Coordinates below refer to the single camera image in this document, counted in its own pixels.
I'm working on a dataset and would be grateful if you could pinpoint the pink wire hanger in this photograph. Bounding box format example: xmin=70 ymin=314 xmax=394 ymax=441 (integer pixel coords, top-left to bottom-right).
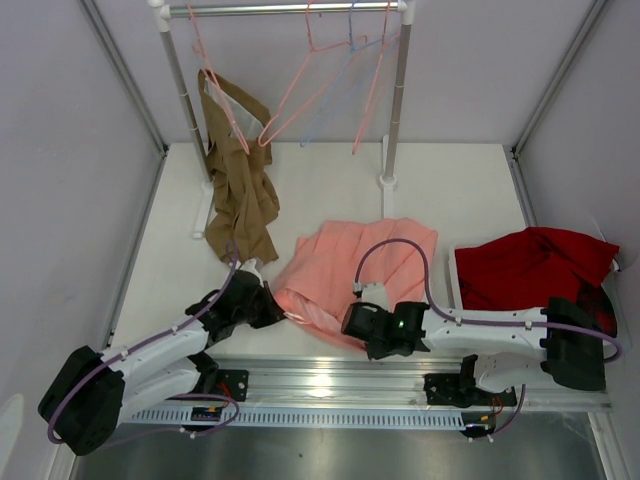
xmin=257 ymin=1 xmax=347 ymax=147
xmin=352 ymin=1 xmax=415 ymax=155

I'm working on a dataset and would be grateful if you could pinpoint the white slotted cable duct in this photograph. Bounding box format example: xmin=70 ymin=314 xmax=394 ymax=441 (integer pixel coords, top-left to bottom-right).
xmin=129 ymin=404 xmax=466 ymax=431

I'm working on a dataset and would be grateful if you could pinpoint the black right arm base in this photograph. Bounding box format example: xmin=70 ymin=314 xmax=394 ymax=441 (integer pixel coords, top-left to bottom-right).
xmin=423 ymin=354 xmax=524 ymax=443

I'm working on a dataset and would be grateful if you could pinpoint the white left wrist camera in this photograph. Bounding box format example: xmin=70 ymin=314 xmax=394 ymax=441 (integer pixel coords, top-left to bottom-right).
xmin=238 ymin=258 xmax=264 ymax=280

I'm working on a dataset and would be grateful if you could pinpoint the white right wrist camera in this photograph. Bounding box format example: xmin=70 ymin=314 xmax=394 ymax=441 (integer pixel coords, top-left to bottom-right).
xmin=353 ymin=282 xmax=391 ymax=310

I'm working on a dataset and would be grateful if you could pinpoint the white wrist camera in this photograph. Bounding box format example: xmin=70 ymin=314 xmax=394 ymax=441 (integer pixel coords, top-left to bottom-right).
xmin=238 ymin=258 xmax=264 ymax=280
xmin=353 ymin=282 xmax=391 ymax=310

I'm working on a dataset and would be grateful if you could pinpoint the aluminium mounting rail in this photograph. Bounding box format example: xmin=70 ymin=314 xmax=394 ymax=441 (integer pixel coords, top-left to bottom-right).
xmin=104 ymin=352 xmax=614 ymax=414

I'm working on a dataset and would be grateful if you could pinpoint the white perforated basket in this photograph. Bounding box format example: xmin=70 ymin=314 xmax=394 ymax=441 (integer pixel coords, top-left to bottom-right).
xmin=448 ymin=214 xmax=624 ymax=346

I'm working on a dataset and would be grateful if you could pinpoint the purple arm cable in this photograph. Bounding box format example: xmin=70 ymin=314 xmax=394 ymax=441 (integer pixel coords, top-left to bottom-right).
xmin=352 ymin=238 xmax=624 ymax=444
xmin=47 ymin=239 xmax=241 ymax=446

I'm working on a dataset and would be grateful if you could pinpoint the pink hanger holding tan skirt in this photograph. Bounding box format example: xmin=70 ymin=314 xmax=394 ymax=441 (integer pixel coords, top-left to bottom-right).
xmin=187 ymin=4 xmax=250 ymax=155

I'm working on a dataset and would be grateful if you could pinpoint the white garment rack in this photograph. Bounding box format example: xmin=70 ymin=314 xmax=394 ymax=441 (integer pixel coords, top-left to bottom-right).
xmin=147 ymin=1 xmax=416 ymax=240

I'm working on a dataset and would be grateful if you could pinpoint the tan brown skirt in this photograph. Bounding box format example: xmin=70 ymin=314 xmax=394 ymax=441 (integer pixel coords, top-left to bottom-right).
xmin=198 ymin=70 xmax=280 ymax=264

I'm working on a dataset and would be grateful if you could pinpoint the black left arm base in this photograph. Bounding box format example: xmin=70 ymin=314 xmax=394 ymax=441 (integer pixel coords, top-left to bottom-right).
xmin=188 ymin=352 xmax=249 ymax=402

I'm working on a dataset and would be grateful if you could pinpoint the pink skirt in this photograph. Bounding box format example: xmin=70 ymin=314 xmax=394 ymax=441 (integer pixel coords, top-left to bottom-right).
xmin=273 ymin=218 xmax=438 ymax=351

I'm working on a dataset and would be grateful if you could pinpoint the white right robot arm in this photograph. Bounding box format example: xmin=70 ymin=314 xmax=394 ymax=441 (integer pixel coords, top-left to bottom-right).
xmin=342 ymin=298 xmax=608 ymax=404

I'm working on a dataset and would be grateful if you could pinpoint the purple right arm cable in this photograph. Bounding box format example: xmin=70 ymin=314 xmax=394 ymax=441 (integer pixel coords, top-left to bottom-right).
xmin=352 ymin=238 xmax=624 ymax=444

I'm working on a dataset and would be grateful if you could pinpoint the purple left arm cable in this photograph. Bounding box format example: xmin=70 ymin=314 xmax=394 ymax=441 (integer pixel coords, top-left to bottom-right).
xmin=47 ymin=239 xmax=241 ymax=446

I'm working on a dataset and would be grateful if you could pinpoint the red garment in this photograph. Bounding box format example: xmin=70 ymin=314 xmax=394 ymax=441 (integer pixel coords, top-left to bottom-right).
xmin=453 ymin=225 xmax=621 ymax=335

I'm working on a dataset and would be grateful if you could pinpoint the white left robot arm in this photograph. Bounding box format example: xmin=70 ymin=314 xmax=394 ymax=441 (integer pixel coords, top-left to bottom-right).
xmin=37 ymin=269 xmax=285 ymax=456

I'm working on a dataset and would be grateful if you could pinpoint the pink wire hanger right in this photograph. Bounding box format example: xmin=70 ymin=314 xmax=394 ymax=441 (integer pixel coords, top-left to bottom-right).
xmin=352 ymin=1 xmax=415 ymax=155

